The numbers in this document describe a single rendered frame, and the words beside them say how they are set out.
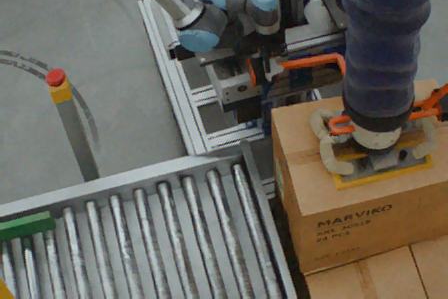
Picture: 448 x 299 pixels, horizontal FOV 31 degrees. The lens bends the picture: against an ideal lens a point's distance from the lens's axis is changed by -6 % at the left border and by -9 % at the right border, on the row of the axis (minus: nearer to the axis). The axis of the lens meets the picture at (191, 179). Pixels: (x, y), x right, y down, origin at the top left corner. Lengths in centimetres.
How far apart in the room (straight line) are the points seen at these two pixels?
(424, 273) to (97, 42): 218
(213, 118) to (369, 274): 113
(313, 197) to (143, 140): 147
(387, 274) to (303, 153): 56
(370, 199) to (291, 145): 31
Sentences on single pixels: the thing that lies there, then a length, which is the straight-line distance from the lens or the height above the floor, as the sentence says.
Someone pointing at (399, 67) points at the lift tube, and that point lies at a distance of 221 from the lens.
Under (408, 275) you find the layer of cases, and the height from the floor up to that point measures 54.
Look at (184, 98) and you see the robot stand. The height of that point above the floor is 23.
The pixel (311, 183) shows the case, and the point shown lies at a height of 94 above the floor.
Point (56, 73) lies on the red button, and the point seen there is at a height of 104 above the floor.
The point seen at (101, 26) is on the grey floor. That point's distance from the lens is 436.
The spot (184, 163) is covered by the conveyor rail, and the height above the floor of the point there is 59.
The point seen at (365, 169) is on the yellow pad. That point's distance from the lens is 258.
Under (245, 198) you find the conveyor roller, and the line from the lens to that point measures 301.
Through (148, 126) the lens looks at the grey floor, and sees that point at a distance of 390.
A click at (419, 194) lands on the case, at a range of 264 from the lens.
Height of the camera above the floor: 315
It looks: 58 degrees down
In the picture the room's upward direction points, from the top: 12 degrees counter-clockwise
